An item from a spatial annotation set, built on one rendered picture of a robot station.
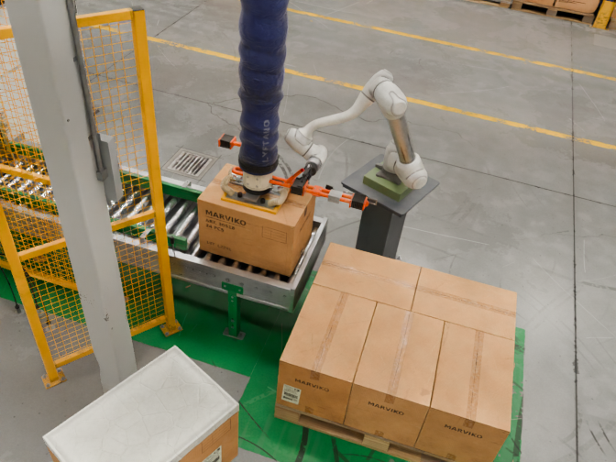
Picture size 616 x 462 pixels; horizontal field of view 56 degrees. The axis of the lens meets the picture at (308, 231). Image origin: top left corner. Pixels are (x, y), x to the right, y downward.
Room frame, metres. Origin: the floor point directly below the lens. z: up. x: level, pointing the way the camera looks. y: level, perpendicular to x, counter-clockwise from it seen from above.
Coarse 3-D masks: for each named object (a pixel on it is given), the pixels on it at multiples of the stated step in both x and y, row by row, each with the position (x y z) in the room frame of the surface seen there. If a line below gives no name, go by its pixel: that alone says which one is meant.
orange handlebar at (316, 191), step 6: (234, 144) 3.03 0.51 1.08; (240, 144) 3.02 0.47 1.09; (234, 168) 2.77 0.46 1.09; (240, 174) 2.72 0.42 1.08; (270, 180) 2.69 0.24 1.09; (282, 180) 2.71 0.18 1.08; (288, 186) 2.66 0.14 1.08; (306, 186) 2.68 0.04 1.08; (312, 186) 2.68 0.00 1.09; (318, 186) 2.68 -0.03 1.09; (312, 192) 2.63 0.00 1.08; (318, 192) 2.62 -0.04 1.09; (342, 198) 2.60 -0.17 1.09; (348, 198) 2.62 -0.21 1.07; (366, 204) 2.57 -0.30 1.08
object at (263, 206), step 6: (240, 192) 2.66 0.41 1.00; (222, 198) 2.63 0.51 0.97; (228, 198) 2.63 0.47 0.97; (234, 198) 2.63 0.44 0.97; (240, 198) 2.64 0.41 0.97; (258, 198) 2.66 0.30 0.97; (264, 198) 2.63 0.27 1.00; (240, 204) 2.60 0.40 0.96; (246, 204) 2.60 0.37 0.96; (252, 204) 2.60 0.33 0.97; (258, 204) 2.60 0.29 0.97; (264, 204) 2.61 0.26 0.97; (264, 210) 2.57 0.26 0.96; (270, 210) 2.57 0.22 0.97; (276, 210) 2.57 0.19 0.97
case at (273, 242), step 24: (216, 192) 2.69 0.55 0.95; (216, 216) 2.59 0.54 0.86; (240, 216) 2.55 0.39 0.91; (264, 216) 2.53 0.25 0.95; (288, 216) 2.55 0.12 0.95; (312, 216) 2.81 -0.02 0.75; (216, 240) 2.59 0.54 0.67; (240, 240) 2.55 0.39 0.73; (264, 240) 2.51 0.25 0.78; (288, 240) 2.48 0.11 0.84; (264, 264) 2.51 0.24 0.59; (288, 264) 2.47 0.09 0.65
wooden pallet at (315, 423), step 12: (276, 408) 1.86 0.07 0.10; (288, 408) 1.84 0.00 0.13; (288, 420) 1.84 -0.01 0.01; (300, 420) 1.85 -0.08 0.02; (312, 420) 1.85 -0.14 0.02; (324, 420) 1.79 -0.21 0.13; (324, 432) 1.79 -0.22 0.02; (336, 432) 1.80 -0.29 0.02; (348, 432) 1.80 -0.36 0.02; (360, 432) 1.75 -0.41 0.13; (360, 444) 1.74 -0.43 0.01; (372, 444) 1.73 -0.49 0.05; (384, 444) 1.71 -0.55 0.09; (396, 444) 1.70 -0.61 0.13; (396, 456) 1.70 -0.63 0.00; (408, 456) 1.69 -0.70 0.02; (420, 456) 1.70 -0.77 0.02; (432, 456) 1.71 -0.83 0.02
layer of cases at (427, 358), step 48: (336, 288) 2.43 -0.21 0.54; (384, 288) 2.47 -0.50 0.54; (432, 288) 2.51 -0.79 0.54; (480, 288) 2.56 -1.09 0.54; (336, 336) 2.06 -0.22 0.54; (384, 336) 2.10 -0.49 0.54; (432, 336) 2.13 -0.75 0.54; (480, 336) 2.17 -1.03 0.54; (288, 384) 1.85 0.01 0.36; (336, 384) 1.79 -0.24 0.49; (384, 384) 1.78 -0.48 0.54; (432, 384) 1.82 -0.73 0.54; (480, 384) 1.85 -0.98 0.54; (384, 432) 1.72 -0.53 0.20; (432, 432) 1.67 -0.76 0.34; (480, 432) 1.62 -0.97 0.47
